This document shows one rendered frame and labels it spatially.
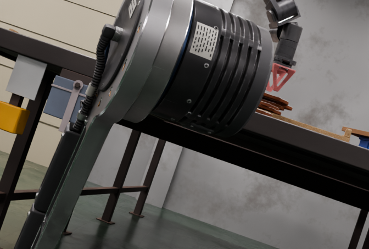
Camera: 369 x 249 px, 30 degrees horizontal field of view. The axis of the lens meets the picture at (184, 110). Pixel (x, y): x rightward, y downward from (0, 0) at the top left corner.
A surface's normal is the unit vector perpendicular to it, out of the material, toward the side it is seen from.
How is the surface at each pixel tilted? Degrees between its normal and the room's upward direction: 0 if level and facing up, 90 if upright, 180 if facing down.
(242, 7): 90
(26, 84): 90
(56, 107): 90
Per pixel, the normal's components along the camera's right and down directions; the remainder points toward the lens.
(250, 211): -0.04, -0.06
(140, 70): 0.15, 0.39
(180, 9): 0.40, -0.36
